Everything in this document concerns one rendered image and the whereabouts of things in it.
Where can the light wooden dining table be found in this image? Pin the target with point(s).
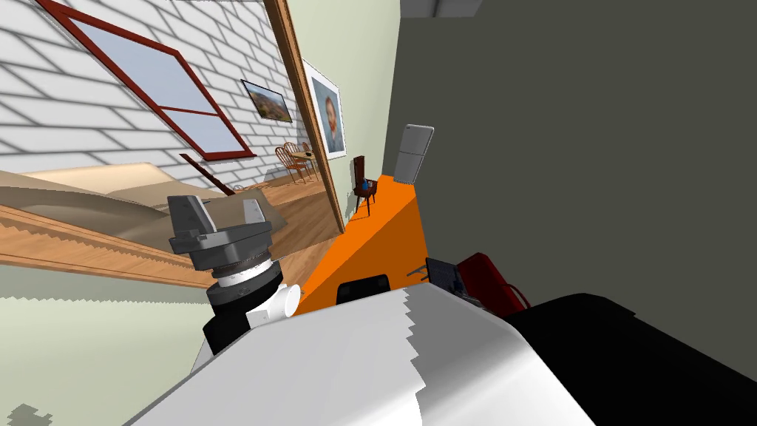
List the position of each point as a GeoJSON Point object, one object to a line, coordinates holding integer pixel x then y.
{"type": "Point", "coordinates": [304, 155]}

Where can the red angular seat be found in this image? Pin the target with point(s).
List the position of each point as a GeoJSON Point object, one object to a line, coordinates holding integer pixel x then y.
{"type": "Point", "coordinates": [488, 281]}

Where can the red framed window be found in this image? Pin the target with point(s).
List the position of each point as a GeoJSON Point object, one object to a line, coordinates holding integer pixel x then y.
{"type": "Point", "coordinates": [148, 71]}

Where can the dark grey flat panel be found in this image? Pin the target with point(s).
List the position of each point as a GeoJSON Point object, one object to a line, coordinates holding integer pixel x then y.
{"type": "Point", "coordinates": [442, 275]}

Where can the dark brown wooden chair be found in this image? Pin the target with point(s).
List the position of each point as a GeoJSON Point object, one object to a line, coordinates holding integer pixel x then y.
{"type": "Point", "coordinates": [364, 186]}

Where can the light wooden dining chair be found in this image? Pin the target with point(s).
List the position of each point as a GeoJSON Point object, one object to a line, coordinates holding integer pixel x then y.
{"type": "Point", "coordinates": [288, 161]}

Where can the white framed portrait picture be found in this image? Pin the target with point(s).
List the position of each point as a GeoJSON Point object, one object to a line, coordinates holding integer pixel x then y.
{"type": "Point", "coordinates": [329, 112]}

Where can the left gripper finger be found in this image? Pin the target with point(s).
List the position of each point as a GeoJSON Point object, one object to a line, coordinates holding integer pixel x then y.
{"type": "Point", "coordinates": [190, 216]}
{"type": "Point", "coordinates": [254, 212]}

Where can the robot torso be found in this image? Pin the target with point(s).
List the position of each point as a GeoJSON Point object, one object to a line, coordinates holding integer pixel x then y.
{"type": "Point", "coordinates": [331, 367]}

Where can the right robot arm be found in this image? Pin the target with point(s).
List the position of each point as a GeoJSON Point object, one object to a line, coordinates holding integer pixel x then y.
{"type": "Point", "coordinates": [639, 355]}

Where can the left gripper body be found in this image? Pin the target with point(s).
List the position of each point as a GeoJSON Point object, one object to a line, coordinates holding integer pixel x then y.
{"type": "Point", "coordinates": [227, 245]}

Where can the framed landscape picture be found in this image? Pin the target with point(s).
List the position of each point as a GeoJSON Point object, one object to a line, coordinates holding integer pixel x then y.
{"type": "Point", "coordinates": [267, 102]}

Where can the grey refrigerator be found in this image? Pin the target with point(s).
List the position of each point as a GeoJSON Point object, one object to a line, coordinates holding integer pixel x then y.
{"type": "Point", "coordinates": [413, 155]}

